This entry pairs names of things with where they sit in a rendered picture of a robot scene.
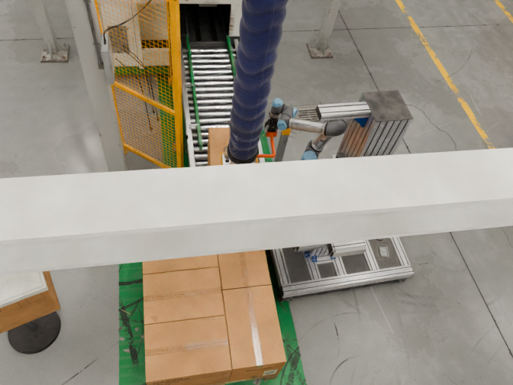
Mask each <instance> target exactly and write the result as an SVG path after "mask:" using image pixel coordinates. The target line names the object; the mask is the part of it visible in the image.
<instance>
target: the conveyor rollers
mask: <svg viewBox="0 0 513 385"><path fill-rule="evenodd" d="M190 50H191V53H217V54H191V56H192V59H213V60H192V64H215V65H192V68H193V69H194V70H193V74H194V75H228V74H233V73H232V70H219V69H231V65H230V64H217V63H231V62H230V59H220V58H229V54H228V50H227V49H190ZM194 80H195V81H207V80H234V77H233V76H194ZM233 84H234V81H217V82H195V86H232V85H233ZM195 91H196V92H229V93H203V94H196V98H197V99H204V100H197V104H198V105H209V106H198V110H199V111H218V110H231V108H232V106H233V105H213V104H232V99H212V98H233V95H234V92H233V91H234V89H233V87H207V88H195ZM198 115H199V117H200V118H207V117H226V116H231V112H199V113H198ZM230 120H231V118H208V119H199V121H200V124H218V123H229V121H230ZM200 128H201V131H208V128H229V125H203V126H200ZM202 138H208V132H202ZM193 149H194V153H195V152H208V147H202V150H199V147H194V148H193ZM205 159H208V154H195V160H205ZM207 165H208V161H204V162H195V166H196V167H206V166H207Z"/></svg>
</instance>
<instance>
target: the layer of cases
mask: <svg viewBox="0 0 513 385"><path fill-rule="evenodd" d="M143 290H144V344H145V372H146V384H147V385H210V384H216V383H225V382H228V381H229V382H231V381H235V380H245V379H250V378H255V377H265V376H270V375H276V374H278V373H279V372H280V371H281V369H282V367H283V366H284V365H285V363H286V354H285V350H284V346H283V342H282V335H281V330H280V326H279V319H278V315H277V311H276V304H275V299H274V295H273V288H272V285H271V279H270V275H269V268H268V263H267V259H266V252H265V250H261V251H245V252H237V253H229V254H214V255H206V256H197V257H183V258H174V259H166V260H152V261H143Z"/></svg>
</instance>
